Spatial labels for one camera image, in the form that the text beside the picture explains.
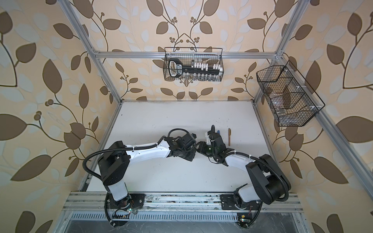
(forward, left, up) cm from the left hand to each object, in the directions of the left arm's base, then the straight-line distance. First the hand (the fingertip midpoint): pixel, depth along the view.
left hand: (195, 155), depth 84 cm
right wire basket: (+18, -49, +28) cm, 59 cm away
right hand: (+5, 0, -1) cm, 5 cm away
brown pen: (+18, -24, -7) cm, 30 cm away
